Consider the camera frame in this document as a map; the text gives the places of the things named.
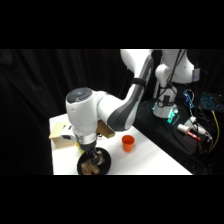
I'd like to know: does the blue cable bundle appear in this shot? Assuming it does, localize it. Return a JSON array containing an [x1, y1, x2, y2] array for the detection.
[[181, 89, 196, 109]]

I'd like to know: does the green lit control box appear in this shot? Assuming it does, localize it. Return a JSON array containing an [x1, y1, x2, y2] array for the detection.
[[166, 108, 181, 126]]

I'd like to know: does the yellow plastic cup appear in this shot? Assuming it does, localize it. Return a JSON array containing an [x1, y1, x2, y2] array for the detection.
[[75, 143, 86, 155]]

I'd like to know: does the black bowl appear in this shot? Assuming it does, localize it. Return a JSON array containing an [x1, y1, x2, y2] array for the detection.
[[76, 147, 112, 176]]

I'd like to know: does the blue lit keyboard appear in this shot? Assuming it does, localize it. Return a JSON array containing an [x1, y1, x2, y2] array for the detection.
[[199, 93, 224, 112]]

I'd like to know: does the black curtain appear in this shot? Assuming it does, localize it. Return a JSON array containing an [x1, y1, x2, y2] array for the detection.
[[0, 49, 224, 176]]

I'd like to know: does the orange plastic cup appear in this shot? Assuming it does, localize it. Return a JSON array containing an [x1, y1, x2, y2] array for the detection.
[[121, 134, 136, 153]]

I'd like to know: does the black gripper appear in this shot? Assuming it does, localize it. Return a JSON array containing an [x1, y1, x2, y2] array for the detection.
[[78, 134, 106, 166]]

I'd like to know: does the striped brown tiger plush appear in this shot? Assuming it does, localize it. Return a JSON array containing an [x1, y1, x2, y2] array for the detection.
[[80, 159, 102, 175]]

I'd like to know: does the white and red tool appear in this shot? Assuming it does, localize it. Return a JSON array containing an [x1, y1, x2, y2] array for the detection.
[[176, 123, 202, 142]]

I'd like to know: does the yellow cable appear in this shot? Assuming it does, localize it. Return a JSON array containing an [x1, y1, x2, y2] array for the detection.
[[205, 109, 221, 154]]

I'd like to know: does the cardboard box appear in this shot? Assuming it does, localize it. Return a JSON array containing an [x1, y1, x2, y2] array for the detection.
[[48, 120, 116, 150]]

